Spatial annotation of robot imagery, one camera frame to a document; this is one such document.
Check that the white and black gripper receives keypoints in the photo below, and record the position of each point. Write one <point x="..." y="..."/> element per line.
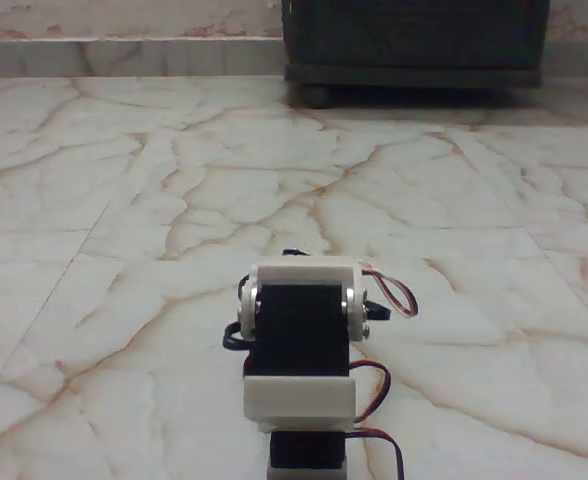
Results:
<point x="302" y="312"/>

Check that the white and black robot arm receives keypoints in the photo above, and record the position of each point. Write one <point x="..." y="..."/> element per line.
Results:
<point x="299" y="340"/>

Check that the black cabinet caster wheel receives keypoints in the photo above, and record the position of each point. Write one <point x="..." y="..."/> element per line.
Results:
<point x="316" y="96"/>

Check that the dark wooden cabinet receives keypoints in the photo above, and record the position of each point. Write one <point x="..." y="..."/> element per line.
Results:
<point x="414" y="40"/>

